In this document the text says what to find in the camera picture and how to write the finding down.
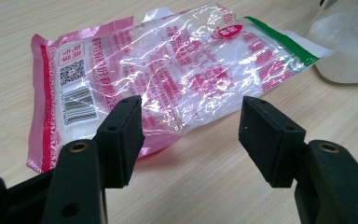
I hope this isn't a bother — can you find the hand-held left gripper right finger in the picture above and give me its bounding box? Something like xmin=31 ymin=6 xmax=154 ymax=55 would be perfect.
xmin=238 ymin=95 xmax=358 ymax=224

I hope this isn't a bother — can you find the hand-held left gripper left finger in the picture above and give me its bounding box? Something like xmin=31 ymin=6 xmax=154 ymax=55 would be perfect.
xmin=40 ymin=94 xmax=146 ymax=224

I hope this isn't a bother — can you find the pink and clear plastic bag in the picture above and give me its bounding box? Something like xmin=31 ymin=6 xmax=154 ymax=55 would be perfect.
xmin=26 ymin=1 xmax=336 ymax=174

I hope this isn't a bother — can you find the clear jar with black lid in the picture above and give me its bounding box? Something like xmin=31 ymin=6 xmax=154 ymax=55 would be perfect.
xmin=304 ymin=0 xmax=358 ymax=85

